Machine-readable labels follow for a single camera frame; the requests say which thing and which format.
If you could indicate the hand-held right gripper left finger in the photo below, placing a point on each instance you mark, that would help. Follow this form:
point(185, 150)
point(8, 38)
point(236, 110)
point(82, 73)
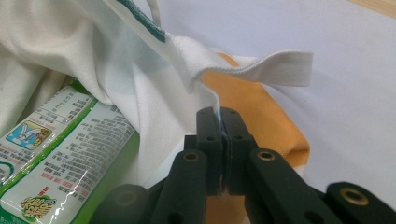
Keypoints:
point(208, 149)

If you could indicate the cream canvas tote bag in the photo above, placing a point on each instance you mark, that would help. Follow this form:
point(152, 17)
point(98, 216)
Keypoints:
point(102, 49)

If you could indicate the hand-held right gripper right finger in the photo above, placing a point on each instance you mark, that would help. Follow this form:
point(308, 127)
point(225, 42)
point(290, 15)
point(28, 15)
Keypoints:
point(237, 146)

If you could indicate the green white plastic packet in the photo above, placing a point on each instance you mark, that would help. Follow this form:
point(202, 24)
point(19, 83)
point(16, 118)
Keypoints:
point(59, 155)

